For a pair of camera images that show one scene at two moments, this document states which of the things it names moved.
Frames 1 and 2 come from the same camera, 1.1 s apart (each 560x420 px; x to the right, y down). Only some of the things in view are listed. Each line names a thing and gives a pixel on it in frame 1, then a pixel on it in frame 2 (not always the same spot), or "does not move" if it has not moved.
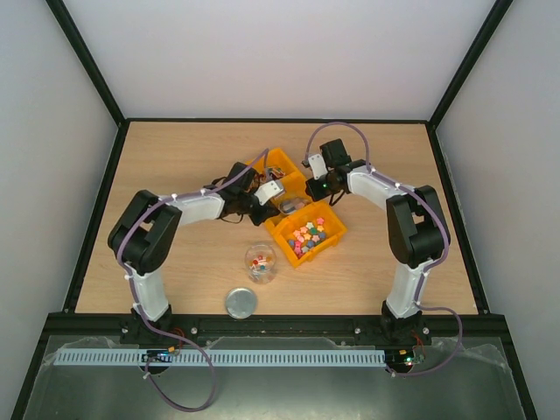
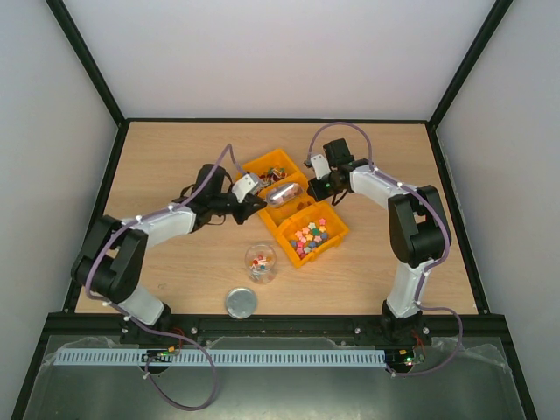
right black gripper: x=313 y=188 does not move
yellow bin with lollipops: x=278 y=164 does not move
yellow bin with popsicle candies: x=294 y=186 does not move
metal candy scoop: x=290 y=205 → x=283 y=193
